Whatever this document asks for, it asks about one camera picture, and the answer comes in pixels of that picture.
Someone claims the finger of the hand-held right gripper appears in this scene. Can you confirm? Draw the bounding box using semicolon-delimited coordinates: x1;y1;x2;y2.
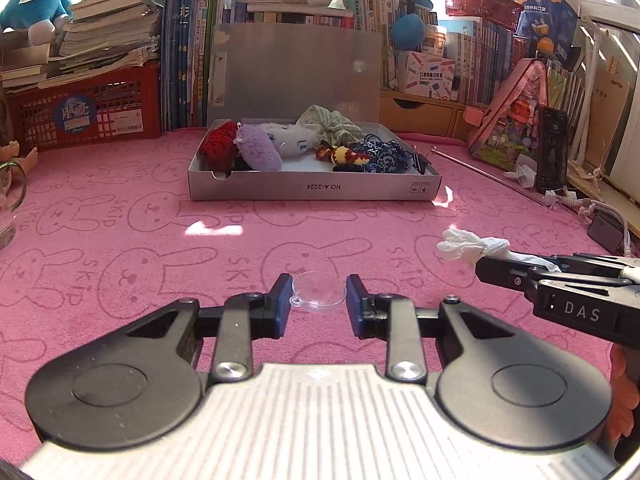
544;254;640;274
475;257;640;299

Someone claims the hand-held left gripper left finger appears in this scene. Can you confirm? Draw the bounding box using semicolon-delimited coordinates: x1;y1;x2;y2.
75;273;295;383

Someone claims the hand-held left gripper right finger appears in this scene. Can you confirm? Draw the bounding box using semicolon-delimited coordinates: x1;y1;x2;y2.
345;274;566;383

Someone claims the small clear plastic cup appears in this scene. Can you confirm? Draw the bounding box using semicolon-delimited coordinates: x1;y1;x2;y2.
291;271;347;313

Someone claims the white tissue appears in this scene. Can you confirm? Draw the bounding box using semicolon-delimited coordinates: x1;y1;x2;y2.
436;227;563;273

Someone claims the yellow red crochet toy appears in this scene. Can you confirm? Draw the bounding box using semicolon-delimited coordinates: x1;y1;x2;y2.
315;142;371;167

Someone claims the blue floral drawstring pouch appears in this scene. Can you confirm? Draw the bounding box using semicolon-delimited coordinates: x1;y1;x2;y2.
352;134;418;175

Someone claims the purple plush toy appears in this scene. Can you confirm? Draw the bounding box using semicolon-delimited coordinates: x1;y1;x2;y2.
235;124;283;171

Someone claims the white plush toy with eye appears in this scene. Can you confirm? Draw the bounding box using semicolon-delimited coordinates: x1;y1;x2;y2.
260;122;318;161

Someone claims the red crochet scrunchie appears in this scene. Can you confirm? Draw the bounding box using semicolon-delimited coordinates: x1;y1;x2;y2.
199;121;240;171

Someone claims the green floral cloth scrunchie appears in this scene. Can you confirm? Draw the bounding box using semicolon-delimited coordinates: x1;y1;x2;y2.
295;105;368;148

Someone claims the grey cardboard box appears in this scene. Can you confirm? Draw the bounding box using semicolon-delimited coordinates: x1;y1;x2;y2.
187;22;443;202

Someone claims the black power adapter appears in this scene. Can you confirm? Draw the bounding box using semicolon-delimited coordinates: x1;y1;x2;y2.
587;212;633;253

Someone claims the white folded paper figure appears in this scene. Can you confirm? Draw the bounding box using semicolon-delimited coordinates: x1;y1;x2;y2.
505;155;538;188

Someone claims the thin metal rod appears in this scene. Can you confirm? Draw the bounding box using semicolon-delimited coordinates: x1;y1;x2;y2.
431;146;546;206

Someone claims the black phone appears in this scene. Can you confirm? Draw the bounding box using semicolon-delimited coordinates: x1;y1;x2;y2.
536;106;569;195

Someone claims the black binder clip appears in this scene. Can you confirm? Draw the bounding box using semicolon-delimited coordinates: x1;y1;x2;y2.
412;145;433;176

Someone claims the pink picture box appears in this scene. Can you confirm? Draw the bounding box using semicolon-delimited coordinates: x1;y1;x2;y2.
467;57;551;166

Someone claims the wooden drawer organizer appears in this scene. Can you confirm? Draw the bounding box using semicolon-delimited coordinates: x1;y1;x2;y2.
379;87;493;141

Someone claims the pink bunny print mat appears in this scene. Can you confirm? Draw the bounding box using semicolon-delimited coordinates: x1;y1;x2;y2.
0;127;640;461

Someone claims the white metal rack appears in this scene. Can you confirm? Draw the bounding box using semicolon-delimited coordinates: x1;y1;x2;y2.
570;10;640;181

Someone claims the white label printer box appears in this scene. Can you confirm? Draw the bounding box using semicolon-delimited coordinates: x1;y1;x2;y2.
404;50;457;101

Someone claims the blue mask package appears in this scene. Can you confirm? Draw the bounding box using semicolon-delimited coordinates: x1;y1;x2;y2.
515;0;581;71

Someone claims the large blue round plush toy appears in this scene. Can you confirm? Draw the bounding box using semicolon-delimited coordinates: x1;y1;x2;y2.
365;0;446;51

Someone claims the red plastic basket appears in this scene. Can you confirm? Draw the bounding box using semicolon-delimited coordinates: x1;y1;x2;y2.
5;62;163;153

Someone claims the row of upright blue books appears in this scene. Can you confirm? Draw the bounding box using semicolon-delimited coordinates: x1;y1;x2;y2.
160;0;391;133

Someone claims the small red mesh basket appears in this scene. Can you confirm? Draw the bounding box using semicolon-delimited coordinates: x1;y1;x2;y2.
444;0;523;31

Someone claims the clear glass mug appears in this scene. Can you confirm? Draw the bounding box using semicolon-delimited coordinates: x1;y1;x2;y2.
0;160;28;251

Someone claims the brown-haired doll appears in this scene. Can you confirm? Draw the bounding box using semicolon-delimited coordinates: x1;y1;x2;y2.
0;140;38;171

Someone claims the stack of worn books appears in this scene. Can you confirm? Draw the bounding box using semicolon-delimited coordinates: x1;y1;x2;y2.
0;0;166;93

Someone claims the blue cat plush toy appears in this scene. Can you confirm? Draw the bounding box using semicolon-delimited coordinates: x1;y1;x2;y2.
0;0;73;47

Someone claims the white charging cable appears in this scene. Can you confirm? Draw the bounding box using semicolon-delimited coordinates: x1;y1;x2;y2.
545;187;640;256

